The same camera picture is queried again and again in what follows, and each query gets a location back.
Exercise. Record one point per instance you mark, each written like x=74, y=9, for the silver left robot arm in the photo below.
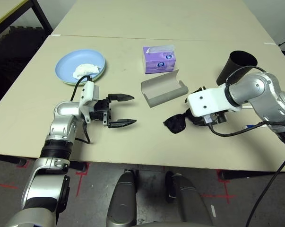
x=62, y=123

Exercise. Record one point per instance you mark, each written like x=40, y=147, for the grey glasses case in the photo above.
x=163, y=91

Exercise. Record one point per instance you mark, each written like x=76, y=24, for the green plastic plate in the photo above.
x=97, y=76

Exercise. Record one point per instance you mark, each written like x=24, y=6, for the black foam floor mats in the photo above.
x=14, y=52

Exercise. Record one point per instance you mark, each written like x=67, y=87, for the black plastic cup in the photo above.
x=234, y=68

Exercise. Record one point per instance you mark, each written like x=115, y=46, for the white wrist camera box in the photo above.
x=208, y=101
x=89, y=92

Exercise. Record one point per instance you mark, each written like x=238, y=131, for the blue plastic plate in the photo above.
x=66, y=63

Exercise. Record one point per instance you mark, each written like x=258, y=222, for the grey robot leg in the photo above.
x=122, y=201
x=189, y=201

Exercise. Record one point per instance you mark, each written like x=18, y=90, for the black table foot bar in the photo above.
x=10, y=159
x=246, y=175
x=78, y=166

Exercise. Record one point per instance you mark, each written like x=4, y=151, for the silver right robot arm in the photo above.
x=262, y=89

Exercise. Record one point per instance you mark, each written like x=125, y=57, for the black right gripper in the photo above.
x=221, y=117

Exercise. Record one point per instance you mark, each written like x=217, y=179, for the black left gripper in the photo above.
x=102, y=111

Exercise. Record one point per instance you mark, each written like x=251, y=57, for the grey robot right leg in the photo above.
x=189, y=201

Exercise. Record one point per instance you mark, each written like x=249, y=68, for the black frame side table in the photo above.
x=2, y=9

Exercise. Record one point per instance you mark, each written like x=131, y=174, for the black sunglasses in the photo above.
x=175, y=124

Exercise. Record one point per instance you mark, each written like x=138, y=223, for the red tape cross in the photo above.
x=227, y=195

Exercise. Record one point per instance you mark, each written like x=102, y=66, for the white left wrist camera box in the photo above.
x=89, y=92

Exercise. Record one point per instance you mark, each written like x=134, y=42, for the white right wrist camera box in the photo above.
x=208, y=101

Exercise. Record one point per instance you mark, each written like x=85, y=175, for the grey robot left leg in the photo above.
x=122, y=201

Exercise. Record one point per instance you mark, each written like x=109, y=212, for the white tape strip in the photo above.
x=270, y=43
x=213, y=210
x=54, y=35

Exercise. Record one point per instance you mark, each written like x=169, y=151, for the purple tissue box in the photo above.
x=158, y=61

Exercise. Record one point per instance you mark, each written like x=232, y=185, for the white tissue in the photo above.
x=85, y=71

